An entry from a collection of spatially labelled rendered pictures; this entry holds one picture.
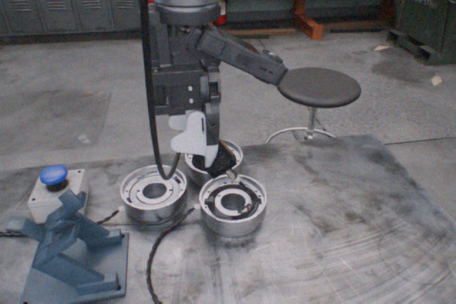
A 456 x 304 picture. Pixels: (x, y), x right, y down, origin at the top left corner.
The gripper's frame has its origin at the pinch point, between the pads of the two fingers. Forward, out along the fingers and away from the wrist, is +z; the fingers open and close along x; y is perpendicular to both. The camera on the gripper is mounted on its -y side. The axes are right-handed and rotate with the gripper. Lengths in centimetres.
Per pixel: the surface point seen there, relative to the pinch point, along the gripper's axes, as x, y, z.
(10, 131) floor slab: -167, 105, 94
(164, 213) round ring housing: 0.4, 7.3, 10.7
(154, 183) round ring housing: -6.6, 8.7, 10.5
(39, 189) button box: -6.7, 26.3, 8.8
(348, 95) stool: -66, -61, 31
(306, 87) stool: -76, -48, 31
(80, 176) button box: -8.6, 20.4, 8.8
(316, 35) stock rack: -295, -153, 89
